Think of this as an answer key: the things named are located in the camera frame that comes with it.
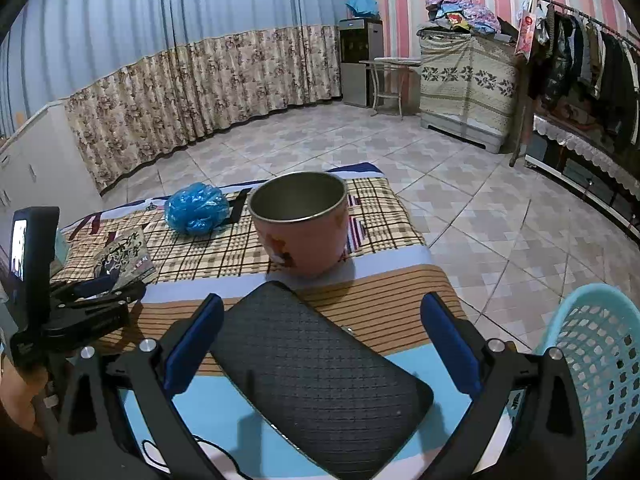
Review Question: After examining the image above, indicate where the light blue plastic basket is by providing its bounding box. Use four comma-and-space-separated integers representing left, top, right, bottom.
505, 282, 640, 480

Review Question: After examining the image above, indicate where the white side cabinet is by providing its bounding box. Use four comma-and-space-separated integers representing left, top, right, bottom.
0, 100, 103, 221

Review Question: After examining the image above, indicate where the blue wrapped potted plant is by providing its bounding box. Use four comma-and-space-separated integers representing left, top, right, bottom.
345, 0, 379, 20

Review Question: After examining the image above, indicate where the row of hanging clothes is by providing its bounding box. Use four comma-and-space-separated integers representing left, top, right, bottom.
532, 5, 640, 151

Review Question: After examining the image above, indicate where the grey water dispenser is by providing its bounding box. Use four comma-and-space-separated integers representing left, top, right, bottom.
338, 18, 384, 107

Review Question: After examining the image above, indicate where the low table with lace cloth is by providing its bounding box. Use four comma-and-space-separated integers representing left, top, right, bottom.
525, 115, 640, 233

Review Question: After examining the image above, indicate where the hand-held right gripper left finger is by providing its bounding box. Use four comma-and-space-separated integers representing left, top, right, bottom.
50, 292, 226, 480

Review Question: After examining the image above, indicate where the pile of colourful clothes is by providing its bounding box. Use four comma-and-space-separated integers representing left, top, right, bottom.
425, 0, 501, 37

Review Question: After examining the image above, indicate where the pink hanging bag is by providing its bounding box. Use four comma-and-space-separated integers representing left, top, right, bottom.
515, 0, 538, 58

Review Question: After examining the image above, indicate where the small metal folding table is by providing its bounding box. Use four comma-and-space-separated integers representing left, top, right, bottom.
360, 57, 422, 118

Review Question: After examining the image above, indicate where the printed snack wrapper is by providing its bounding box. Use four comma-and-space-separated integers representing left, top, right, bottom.
92, 226, 158, 286

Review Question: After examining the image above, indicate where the pink metal cup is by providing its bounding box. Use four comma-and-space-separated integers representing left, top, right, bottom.
247, 170, 349, 279

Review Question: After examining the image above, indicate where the black textured pad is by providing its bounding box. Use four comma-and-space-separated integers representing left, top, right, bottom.
209, 281, 435, 480

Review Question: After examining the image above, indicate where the metal clothes rack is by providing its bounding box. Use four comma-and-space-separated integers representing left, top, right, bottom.
510, 0, 640, 168

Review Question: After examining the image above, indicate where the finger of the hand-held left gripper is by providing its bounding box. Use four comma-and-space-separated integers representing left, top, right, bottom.
50, 274, 123, 297
52, 284, 147, 313

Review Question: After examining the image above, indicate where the crumpled blue plastic bag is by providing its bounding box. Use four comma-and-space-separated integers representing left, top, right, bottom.
164, 182, 230, 236

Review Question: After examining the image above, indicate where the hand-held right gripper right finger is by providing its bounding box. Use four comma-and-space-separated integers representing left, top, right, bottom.
417, 291, 588, 480

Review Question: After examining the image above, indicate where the patterned cloth covered cabinet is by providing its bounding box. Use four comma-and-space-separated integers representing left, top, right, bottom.
419, 30, 521, 155

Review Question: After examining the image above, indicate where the person's left hand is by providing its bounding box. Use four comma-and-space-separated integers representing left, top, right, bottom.
0, 355, 47, 436

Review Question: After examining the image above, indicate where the blue curtain with floral hem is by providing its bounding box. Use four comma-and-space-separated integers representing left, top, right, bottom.
0, 0, 351, 196

